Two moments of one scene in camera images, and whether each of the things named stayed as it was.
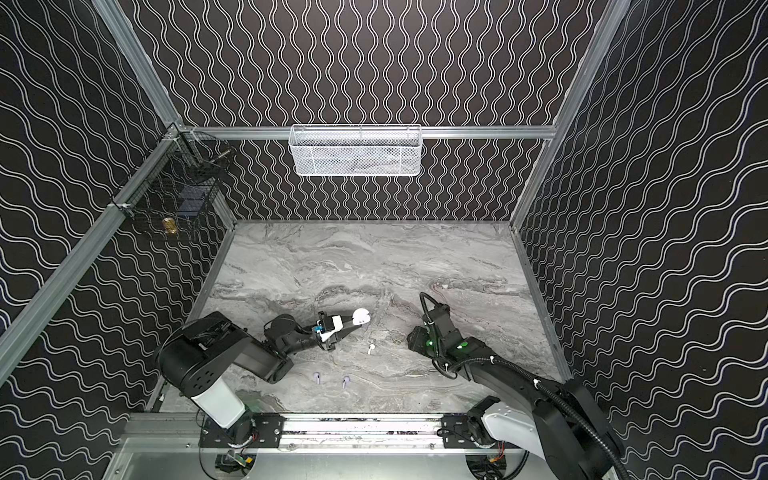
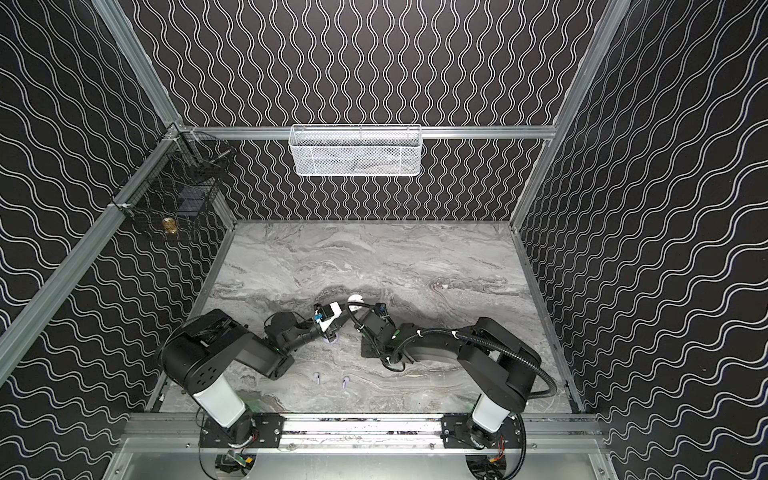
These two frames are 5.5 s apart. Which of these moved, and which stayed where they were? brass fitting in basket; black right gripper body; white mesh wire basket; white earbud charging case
Moved: black right gripper body; white earbud charging case
Stayed: white mesh wire basket; brass fitting in basket
